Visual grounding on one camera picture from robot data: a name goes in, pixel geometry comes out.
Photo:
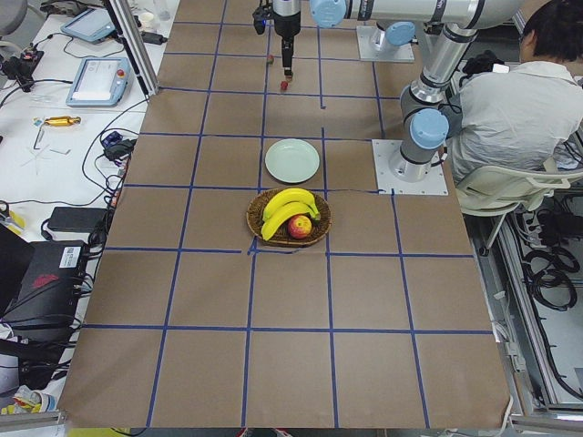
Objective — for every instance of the white office chair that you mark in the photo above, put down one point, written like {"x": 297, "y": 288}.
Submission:
{"x": 494, "y": 191}

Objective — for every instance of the paper cup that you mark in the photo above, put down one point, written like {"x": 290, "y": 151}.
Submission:
{"x": 147, "y": 21}

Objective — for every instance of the pale green plate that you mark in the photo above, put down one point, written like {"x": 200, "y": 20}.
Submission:
{"x": 292, "y": 160}

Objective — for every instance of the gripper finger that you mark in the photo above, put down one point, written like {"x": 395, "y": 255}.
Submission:
{"x": 289, "y": 57}
{"x": 285, "y": 52}

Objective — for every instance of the aluminium frame post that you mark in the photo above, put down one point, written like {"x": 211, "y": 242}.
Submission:
{"x": 127, "y": 29}

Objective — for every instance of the near teach pendant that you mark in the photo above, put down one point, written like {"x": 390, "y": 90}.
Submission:
{"x": 99, "y": 82}

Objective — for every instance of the teach pendant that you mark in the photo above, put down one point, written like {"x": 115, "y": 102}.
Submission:
{"x": 92, "y": 26}
{"x": 99, "y": 82}

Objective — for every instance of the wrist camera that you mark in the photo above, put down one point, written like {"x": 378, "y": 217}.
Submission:
{"x": 262, "y": 15}

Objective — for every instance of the yellow banana bunch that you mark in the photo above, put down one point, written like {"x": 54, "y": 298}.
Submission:
{"x": 283, "y": 206}

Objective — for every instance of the black power adapter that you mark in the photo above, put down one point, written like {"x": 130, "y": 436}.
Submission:
{"x": 70, "y": 219}

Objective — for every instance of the red apple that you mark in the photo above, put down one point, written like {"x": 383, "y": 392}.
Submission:
{"x": 299, "y": 227}

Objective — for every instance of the black computer box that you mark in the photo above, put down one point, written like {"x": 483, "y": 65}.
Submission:
{"x": 40, "y": 285}

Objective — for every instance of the gold wrapped object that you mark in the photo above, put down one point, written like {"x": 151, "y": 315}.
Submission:
{"x": 63, "y": 121}

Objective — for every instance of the wicker basket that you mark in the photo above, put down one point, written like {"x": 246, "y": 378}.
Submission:
{"x": 281, "y": 238}

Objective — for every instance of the far teach pendant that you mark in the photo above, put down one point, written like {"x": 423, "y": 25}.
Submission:
{"x": 92, "y": 26}

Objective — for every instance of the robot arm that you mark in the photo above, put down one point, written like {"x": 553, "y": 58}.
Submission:
{"x": 425, "y": 126}
{"x": 461, "y": 19}

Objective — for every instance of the seated person white shirt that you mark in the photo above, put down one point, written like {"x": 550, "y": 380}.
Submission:
{"x": 520, "y": 118}

